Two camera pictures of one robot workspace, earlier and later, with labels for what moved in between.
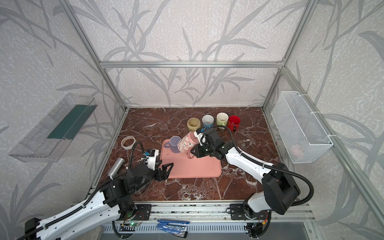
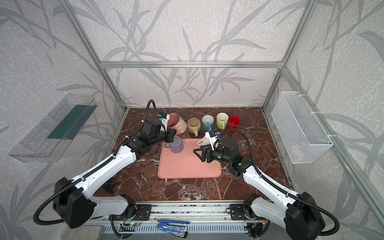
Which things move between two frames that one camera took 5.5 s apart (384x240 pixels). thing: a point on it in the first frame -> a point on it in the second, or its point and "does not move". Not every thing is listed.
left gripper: (157, 173) -> (167, 135)
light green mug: (222, 119) does not move
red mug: (234, 123) does not move
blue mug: (207, 120) does not move
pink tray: (183, 167) does not move
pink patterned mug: (186, 143) -> (176, 122)
